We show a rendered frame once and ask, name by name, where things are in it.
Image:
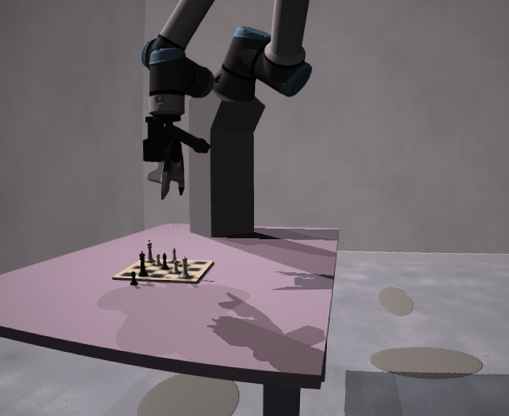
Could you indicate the black and cream chessboard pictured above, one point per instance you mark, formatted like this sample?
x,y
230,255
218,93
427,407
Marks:
x,y
195,268

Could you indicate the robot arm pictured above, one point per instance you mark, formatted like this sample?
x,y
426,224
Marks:
x,y
280,64

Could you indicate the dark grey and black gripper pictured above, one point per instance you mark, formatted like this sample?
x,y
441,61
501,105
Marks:
x,y
153,151

